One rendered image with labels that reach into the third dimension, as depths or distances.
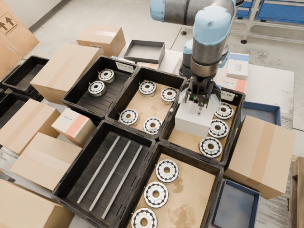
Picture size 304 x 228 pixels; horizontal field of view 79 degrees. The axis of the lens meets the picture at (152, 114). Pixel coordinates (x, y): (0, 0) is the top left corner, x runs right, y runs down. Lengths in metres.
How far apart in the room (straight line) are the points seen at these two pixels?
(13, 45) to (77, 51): 2.16
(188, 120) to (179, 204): 0.38
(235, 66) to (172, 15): 0.86
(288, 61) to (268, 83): 1.39
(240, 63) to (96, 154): 1.05
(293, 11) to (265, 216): 2.19
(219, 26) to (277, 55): 2.43
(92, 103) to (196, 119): 0.71
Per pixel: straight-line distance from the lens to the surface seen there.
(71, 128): 1.00
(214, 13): 0.46
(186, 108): 0.66
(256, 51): 2.81
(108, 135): 1.01
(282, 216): 1.09
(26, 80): 2.20
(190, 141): 0.94
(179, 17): 0.55
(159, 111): 1.03
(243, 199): 1.04
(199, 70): 0.51
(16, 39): 3.57
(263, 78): 1.45
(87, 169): 0.98
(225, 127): 0.97
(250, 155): 0.94
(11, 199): 1.05
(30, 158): 1.13
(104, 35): 1.59
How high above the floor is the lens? 1.68
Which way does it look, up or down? 57 degrees down
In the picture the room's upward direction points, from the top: 12 degrees counter-clockwise
